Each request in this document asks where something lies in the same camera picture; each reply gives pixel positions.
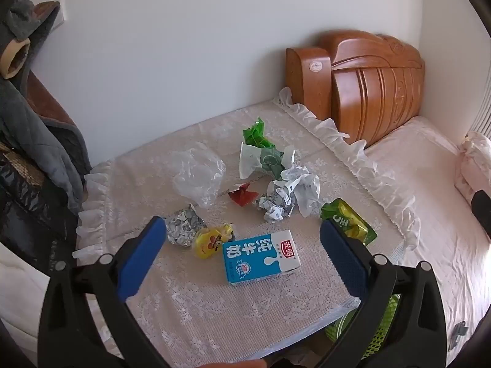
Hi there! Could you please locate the clear plastic bag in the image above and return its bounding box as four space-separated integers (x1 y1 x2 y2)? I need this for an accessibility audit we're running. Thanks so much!
172 142 227 209

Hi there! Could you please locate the bright green plastic wrapper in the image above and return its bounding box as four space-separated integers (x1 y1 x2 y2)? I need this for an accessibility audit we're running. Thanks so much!
242 117 276 149

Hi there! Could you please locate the grey patterned snack packet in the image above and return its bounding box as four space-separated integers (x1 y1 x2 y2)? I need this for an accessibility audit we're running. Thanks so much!
163 204 207 248

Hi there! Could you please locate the printed paper ball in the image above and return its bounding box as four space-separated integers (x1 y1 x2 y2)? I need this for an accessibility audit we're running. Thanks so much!
257 180 298 224

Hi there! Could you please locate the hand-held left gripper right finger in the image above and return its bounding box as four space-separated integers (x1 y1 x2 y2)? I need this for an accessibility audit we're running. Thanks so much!
319 218 447 368

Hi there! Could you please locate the blue and white milk carton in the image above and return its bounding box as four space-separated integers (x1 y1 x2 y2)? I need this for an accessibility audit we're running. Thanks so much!
222 230 302 286

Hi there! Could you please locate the wooden headboard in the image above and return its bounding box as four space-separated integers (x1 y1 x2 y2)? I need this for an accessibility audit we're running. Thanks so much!
285 31 426 147

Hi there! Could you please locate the pink bed sheet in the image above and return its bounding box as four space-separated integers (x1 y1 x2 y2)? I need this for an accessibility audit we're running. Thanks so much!
361 115 491 353

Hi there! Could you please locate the white lace tablecloth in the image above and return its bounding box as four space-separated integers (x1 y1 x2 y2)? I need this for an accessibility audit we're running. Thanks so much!
73 86 420 361

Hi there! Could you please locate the yellow snack wrapper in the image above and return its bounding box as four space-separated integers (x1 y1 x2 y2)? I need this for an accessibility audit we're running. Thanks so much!
193 224 235 259

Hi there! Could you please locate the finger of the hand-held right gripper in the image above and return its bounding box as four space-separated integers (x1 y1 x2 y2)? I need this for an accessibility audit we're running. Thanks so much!
471 190 491 238

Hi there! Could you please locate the grey quilted jacket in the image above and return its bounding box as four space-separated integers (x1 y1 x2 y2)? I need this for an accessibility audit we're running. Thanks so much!
0 57 93 215

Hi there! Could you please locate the beige ring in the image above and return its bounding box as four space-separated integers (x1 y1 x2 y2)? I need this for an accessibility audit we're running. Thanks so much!
0 39 31 79

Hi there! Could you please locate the small grey clip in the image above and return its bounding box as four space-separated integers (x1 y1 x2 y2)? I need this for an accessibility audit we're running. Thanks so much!
449 321 469 350

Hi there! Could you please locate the crumpled white paper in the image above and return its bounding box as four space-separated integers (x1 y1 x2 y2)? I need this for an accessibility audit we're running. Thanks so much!
280 164 321 218

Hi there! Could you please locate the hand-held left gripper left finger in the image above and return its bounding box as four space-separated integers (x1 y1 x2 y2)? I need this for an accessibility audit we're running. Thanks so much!
36 216 169 368

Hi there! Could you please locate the white and green packet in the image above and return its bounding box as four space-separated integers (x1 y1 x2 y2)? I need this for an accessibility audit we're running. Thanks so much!
240 142 296 180

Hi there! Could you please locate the brown cloth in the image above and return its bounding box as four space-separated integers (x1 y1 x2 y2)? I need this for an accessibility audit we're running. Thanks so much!
27 71 77 131

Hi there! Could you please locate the black bag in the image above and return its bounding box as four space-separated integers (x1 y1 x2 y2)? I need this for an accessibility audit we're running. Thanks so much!
0 142 83 277

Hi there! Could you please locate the pink pillow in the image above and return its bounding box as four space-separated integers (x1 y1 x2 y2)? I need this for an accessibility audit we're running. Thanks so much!
454 131 491 208

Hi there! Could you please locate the grey hanging cloth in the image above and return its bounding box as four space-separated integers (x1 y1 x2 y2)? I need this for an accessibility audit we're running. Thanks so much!
0 0 62 81

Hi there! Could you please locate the green plastic basket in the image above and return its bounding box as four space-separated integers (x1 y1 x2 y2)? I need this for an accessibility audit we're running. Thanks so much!
324 293 401 361

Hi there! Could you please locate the green snack packet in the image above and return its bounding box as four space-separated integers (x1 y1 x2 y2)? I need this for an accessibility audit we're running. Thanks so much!
320 198 378 247

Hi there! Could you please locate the red wrapper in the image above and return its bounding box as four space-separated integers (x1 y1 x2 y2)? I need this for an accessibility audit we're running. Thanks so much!
228 182 258 209

